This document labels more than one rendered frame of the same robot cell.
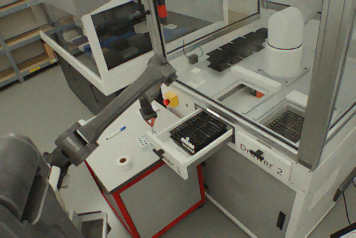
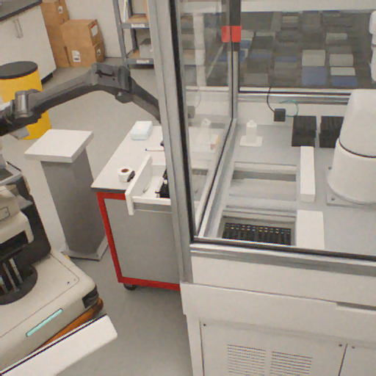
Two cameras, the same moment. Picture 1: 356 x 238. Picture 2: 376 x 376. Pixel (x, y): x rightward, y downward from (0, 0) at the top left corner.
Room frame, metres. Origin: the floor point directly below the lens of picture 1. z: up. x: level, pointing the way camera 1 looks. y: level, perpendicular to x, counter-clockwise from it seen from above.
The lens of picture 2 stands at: (0.09, -1.07, 1.83)
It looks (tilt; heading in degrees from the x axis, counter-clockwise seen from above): 35 degrees down; 47
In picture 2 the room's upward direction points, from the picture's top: 5 degrees counter-clockwise
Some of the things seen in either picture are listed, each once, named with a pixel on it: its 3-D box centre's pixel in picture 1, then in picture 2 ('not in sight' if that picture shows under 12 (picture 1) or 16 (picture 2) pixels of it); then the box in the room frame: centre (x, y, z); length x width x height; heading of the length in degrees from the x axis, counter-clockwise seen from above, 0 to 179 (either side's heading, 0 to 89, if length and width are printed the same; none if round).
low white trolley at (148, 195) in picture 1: (142, 173); (174, 213); (1.25, 0.30, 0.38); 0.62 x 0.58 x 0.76; 31
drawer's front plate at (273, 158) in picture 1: (261, 154); not in sight; (0.79, -0.33, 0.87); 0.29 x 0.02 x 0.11; 31
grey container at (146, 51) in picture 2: not in sight; (157, 48); (3.62, 3.09, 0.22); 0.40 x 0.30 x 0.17; 121
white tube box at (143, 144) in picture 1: (149, 140); not in sight; (1.12, 0.17, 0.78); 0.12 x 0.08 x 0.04; 109
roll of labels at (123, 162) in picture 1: (124, 163); (125, 174); (0.98, 0.31, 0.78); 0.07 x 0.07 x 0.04
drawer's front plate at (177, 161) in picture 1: (165, 154); (140, 183); (0.90, 0.08, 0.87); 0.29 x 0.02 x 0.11; 31
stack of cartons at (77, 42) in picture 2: not in sight; (67, 32); (2.99, 4.18, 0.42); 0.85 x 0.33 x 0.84; 121
